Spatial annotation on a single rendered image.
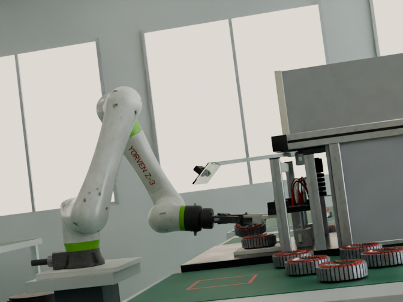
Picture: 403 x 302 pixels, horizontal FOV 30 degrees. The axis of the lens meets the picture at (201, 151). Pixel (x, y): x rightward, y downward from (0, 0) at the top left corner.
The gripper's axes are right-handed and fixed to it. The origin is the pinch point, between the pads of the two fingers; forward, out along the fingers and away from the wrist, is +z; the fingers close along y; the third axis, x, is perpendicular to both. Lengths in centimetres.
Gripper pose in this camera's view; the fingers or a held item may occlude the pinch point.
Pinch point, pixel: (258, 219)
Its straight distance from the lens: 268.4
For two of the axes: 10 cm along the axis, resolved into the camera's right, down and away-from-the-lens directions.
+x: 0.0, -10.0, 0.3
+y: -1.8, -0.3, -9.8
